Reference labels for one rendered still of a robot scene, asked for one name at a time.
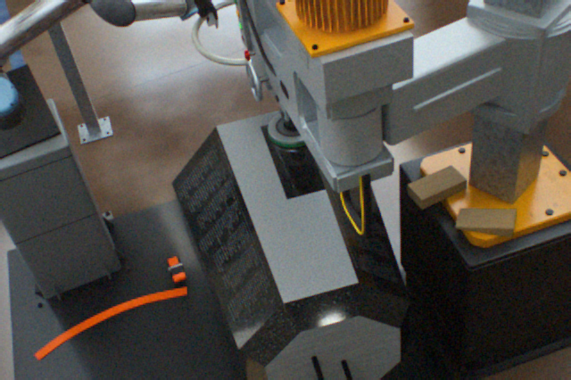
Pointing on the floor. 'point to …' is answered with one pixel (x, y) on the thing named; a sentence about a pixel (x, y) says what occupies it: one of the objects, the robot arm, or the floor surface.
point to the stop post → (94, 128)
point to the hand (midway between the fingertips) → (212, 23)
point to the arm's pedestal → (55, 215)
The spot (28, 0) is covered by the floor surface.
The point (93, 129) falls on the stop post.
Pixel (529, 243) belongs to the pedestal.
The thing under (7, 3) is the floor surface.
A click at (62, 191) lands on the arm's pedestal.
